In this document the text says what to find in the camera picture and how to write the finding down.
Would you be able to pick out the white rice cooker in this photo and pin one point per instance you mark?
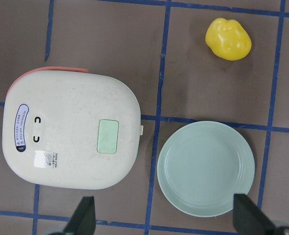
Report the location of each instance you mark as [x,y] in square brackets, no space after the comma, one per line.
[68,128]

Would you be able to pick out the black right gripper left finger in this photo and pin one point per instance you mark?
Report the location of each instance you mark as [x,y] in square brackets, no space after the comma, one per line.
[83,221]

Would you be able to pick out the yellow plastic pepper toy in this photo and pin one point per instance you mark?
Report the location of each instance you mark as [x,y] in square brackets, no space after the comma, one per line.
[228,40]

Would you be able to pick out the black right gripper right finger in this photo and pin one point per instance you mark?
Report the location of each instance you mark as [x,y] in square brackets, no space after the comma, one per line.
[248,219]

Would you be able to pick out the green plate near rice cooker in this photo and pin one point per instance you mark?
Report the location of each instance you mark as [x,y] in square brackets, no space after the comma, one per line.
[202,165]

